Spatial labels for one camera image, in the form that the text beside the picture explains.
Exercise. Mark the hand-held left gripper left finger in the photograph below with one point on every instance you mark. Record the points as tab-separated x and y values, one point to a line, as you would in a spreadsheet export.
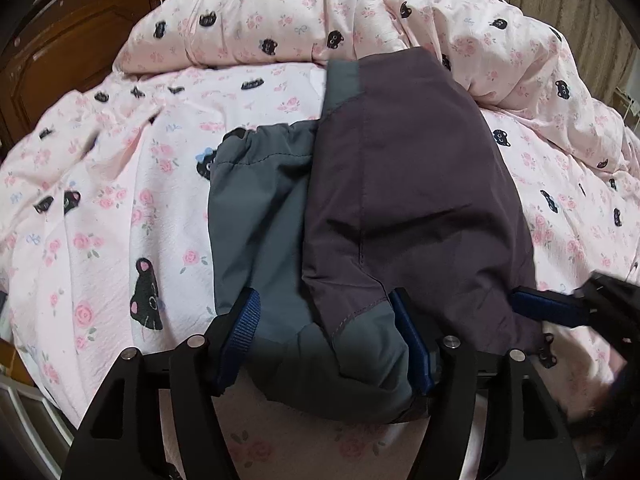
240	330

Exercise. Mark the pink cat print blanket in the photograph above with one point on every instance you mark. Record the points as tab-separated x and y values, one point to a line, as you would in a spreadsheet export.
125	210

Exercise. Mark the purple and grey jacket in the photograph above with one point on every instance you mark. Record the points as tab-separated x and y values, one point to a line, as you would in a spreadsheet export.
400	185

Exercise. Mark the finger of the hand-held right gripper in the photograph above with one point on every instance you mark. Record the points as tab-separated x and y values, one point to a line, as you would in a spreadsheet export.
550	306

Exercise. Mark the dark wooden headboard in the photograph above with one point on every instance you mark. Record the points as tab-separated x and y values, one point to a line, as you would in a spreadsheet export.
65	45

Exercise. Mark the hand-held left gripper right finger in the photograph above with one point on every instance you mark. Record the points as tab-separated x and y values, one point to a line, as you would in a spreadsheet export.
412	335

